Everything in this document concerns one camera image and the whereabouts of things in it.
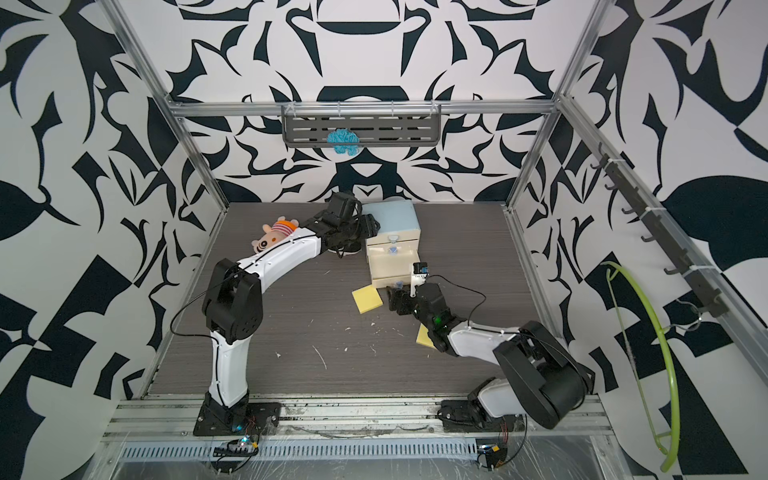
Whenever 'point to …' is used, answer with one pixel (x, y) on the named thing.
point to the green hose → (668, 465)
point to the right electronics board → (495, 454)
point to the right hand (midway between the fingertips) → (397, 283)
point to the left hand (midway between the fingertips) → (375, 222)
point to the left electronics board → (237, 452)
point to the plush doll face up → (279, 230)
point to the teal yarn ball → (345, 139)
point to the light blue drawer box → (394, 249)
